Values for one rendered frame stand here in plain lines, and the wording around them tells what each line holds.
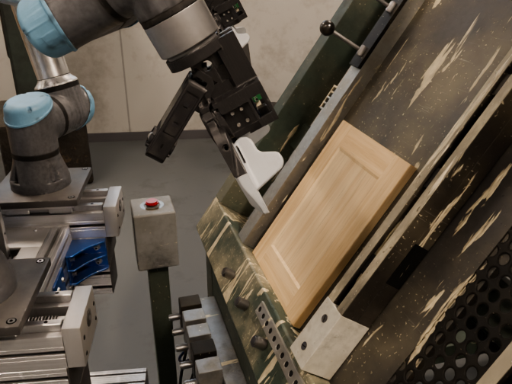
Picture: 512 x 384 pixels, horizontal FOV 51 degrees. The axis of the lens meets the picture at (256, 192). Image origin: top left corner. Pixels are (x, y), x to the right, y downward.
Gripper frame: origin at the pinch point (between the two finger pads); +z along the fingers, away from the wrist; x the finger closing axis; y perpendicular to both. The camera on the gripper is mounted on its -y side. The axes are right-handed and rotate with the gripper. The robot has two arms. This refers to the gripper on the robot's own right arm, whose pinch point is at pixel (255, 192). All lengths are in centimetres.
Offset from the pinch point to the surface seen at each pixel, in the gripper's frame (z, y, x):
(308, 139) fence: 23, 11, 64
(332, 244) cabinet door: 33.5, 4.6, 31.8
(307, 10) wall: 58, 70, 416
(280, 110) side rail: 19, 8, 86
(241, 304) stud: 40, -20, 36
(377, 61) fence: 13, 34, 64
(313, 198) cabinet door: 31, 5, 49
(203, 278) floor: 112, -69, 180
